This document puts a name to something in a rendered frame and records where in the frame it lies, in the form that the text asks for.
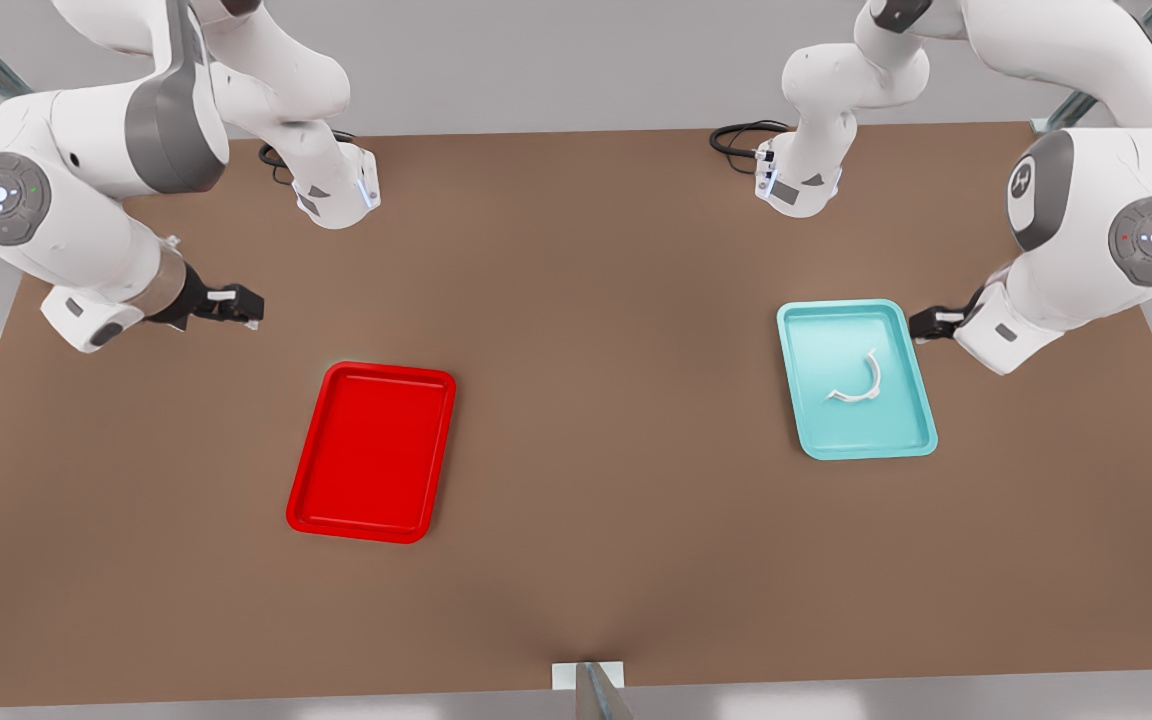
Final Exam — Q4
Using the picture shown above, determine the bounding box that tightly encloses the white curved pipe clamp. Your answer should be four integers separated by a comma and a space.
826, 348, 884, 405

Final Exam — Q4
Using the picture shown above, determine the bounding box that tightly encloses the teal rectangular tray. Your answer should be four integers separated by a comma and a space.
776, 299, 939, 461

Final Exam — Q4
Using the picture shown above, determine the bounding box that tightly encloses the red rectangular tray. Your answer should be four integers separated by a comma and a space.
286, 361, 458, 545

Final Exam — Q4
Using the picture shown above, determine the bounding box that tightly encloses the black cable loop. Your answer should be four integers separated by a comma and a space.
258, 129, 358, 186
709, 120, 792, 178

